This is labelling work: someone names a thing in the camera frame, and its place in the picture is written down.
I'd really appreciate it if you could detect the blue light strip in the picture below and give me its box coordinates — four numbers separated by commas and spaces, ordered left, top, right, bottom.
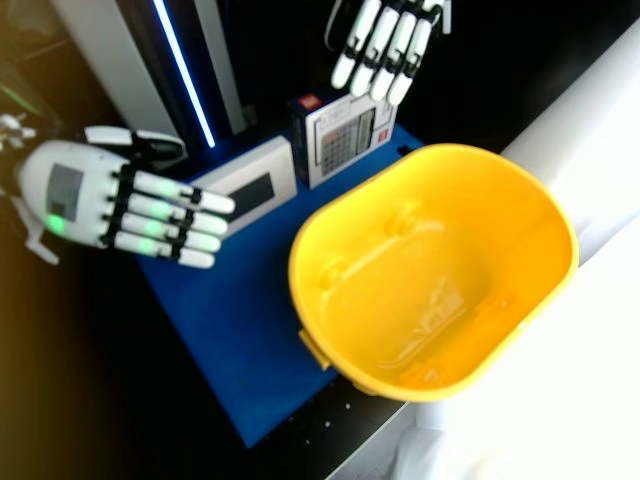
151, 0, 217, 150

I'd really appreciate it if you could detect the white robot body shell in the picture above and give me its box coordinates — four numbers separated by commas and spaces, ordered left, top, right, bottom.
394, 14, 640, 480

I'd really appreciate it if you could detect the blue mat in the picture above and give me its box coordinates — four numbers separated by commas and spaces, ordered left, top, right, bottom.
134, 122, 426, 435

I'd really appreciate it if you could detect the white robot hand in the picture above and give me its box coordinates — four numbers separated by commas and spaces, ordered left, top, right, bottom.
324, 0, 452, 107
14, 125, 237, 270

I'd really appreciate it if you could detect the calculator box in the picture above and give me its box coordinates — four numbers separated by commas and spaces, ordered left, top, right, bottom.
286, 92, 400, 190

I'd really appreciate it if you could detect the white box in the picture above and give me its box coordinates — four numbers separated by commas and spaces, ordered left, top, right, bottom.
192, 134, 299, 236

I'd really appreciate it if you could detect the white column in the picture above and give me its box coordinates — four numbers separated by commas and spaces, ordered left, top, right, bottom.
49, 0, 252, 149

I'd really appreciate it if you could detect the yellow plastic bin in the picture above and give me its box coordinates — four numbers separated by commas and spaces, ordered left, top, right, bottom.
288, 143, 581, 404

